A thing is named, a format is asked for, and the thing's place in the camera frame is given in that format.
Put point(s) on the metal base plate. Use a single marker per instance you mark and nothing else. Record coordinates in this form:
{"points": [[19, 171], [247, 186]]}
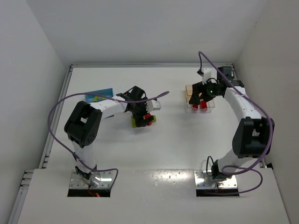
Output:
{"points": [[98, 181], [205, 182]]}

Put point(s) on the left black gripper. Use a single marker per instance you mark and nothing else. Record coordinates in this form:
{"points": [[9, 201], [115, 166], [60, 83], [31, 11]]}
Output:
{"points": [[141, 115]]}

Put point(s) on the orange translucent bin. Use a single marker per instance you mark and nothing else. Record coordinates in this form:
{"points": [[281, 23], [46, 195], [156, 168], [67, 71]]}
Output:
{"points": [[188, 92]]}

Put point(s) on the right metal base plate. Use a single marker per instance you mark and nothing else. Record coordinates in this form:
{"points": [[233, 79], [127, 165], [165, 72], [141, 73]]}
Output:
{"points": [[205, 182]]}

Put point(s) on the blue plastic bin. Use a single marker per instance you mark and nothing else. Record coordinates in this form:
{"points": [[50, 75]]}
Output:
{"points": [[102, 94]]}

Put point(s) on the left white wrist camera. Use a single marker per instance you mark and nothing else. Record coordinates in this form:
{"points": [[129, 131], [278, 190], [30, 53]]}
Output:
{"points": [[153, 105]]}

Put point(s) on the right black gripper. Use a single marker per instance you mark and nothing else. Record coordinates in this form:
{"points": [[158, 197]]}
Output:
{"points": [[199, 92]]}

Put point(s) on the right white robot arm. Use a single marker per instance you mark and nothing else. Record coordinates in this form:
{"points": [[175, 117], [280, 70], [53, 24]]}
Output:
{"points": [[253, 136]]}

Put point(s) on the clear plastic bin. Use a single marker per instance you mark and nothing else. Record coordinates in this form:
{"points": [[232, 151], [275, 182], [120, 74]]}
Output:
{"points": [[190, 109]]}

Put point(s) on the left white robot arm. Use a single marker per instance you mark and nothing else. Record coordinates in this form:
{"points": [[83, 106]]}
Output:
{"points": [[83, 124]]}

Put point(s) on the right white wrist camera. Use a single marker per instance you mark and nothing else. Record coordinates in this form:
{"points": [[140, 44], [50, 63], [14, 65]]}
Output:
{"points": [[206, 74]]}

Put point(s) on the green red orange lego stack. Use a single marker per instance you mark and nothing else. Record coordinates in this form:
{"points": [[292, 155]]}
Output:
{"points": [[144, 121]]}

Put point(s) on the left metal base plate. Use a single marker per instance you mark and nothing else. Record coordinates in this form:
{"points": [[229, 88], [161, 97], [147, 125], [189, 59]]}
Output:
{"points": [[98, 181]]}

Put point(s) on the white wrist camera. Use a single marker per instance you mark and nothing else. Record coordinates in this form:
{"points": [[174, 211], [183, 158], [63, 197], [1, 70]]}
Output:
{"points": [[153, 105], [206, 74]]}

